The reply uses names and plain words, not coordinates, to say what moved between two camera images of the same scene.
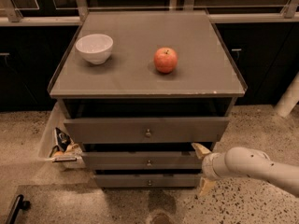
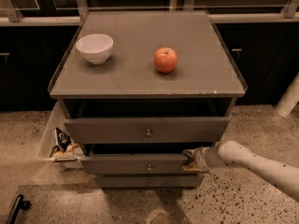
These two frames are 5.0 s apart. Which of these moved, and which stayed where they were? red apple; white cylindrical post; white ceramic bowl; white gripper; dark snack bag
Moved: white gripper
Stayed: dark snack bag; red apple; white cylindrical post; white ceramic bowl
